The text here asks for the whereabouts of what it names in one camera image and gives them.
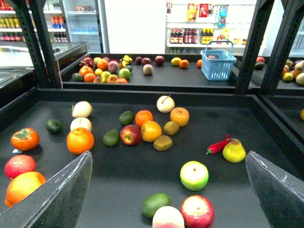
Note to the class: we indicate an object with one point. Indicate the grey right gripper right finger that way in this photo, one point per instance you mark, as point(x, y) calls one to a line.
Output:
point(281, 195)

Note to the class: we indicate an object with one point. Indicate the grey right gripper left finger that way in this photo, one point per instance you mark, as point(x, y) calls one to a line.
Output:
point(55, 204)

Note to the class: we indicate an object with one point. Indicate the orange far shelf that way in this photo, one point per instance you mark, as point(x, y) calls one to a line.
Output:
point(183, 64)

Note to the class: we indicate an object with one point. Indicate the yellow lemon far shelf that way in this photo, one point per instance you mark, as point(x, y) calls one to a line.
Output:
point(175, 61)

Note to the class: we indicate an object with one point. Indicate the orange yellow mango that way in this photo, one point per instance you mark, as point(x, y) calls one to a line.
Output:
point(23, 185)

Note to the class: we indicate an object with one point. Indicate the red peach left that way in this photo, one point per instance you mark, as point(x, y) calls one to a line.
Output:
point(18, 165)

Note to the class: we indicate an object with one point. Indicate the yellow pear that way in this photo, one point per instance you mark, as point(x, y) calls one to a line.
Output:
point(234, 151)

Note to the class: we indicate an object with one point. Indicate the large orange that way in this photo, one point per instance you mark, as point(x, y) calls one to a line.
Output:
point(80, 140)

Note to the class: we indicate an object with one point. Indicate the orange persimmon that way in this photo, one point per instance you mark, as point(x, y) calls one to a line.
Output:
point(25, 139)

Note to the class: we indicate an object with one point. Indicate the dark green lime left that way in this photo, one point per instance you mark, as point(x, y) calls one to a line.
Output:
point(54, 126)

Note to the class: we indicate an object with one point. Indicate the red chili pepper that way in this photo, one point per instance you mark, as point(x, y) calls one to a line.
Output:
point(219, 146)

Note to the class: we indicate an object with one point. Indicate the white pear front left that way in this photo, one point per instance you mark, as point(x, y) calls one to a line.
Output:
point(81, 122)

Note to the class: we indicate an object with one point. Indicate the green avocado middle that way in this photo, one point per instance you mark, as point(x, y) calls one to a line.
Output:
point(111, 138)

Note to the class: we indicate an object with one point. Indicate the green avocado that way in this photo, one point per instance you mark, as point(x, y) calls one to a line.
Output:
point(153, 202)
point(111, 138)

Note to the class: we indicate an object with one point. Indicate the red apple front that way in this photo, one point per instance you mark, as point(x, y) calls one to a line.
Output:
point(198, 212)

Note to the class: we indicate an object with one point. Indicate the green apple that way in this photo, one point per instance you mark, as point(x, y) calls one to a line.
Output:
point(125, 73)
point(194, 175)

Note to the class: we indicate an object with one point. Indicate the green avocado front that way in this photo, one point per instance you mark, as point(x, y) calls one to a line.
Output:
point(153, 202)

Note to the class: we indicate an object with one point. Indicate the white pear back left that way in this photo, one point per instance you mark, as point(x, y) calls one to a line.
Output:
point(82, 109)

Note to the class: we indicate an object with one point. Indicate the red apple middle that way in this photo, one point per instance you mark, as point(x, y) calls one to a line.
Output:
point(130, 135)

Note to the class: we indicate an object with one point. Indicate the green lime middle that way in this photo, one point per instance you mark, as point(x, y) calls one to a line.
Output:
point(126, 118)

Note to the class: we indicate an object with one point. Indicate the pale pink peach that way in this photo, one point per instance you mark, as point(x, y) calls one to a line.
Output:
point(168, 217)

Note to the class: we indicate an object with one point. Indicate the yellow orange apple front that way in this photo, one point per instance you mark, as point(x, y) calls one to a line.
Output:
point(150, 131)

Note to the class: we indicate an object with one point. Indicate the yellow orange apple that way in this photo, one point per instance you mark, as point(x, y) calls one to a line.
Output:
point(180, 115)
point(150, 131)

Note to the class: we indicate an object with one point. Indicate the orange tangerine middle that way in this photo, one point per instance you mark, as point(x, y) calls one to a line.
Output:
point(142, 116)

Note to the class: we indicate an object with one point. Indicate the kiwi front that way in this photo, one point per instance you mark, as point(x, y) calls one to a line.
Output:
point(163, 143)

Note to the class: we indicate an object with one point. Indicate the kiwi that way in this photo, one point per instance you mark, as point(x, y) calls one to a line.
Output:
point(163, 143)
point(171, 128)

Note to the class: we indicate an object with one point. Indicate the yellow orange apple back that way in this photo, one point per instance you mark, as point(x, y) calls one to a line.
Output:
point(180, 115)

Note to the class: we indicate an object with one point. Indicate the kiwi back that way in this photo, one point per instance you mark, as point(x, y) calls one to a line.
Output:
point(171, 128)

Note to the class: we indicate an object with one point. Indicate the white pear with stem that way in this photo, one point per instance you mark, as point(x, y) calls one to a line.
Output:
point(165, 104)

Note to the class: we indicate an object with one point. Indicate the green apple far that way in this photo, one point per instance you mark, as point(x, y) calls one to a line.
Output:
point(125, 73)

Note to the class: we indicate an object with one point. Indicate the small blue basket far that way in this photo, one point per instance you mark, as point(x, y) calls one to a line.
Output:
point(217, 64)

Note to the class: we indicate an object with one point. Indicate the yellow banana bunch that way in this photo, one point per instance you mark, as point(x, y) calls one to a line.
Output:
point(123, 62)

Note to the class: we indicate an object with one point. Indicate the pink green peach far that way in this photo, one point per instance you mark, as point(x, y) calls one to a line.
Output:
point(148, 69)

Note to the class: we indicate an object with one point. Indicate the dark red apple far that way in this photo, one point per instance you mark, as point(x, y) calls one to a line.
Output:
point(159, 61)

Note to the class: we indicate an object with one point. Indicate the black shelf frame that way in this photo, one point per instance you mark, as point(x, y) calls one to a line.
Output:
point(211, 117)

